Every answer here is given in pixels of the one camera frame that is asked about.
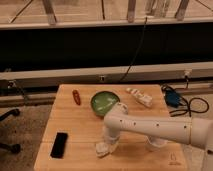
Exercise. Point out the green ceramic bowl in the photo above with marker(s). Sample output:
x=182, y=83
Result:
x=102, y=102

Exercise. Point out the blue power adapter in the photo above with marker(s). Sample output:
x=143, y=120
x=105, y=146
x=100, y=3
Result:
x=172, y=99

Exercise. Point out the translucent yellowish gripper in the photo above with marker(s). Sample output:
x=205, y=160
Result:
x=112, y=143

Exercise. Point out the wooden table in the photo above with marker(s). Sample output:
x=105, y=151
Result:
x=84, y=130

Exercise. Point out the red chili pepper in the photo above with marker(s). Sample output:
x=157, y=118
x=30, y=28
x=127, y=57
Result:
x=76, y=97

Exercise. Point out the white paper cup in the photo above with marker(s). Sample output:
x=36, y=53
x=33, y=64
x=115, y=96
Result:
x=157, y=142

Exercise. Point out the black rectangular block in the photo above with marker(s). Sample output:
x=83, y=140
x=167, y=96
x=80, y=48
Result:
x=59, y=145

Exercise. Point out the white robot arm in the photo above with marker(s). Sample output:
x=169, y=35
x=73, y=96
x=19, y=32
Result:
x=196, y=132

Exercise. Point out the white sponge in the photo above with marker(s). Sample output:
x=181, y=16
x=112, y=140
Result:
x=102, y=149

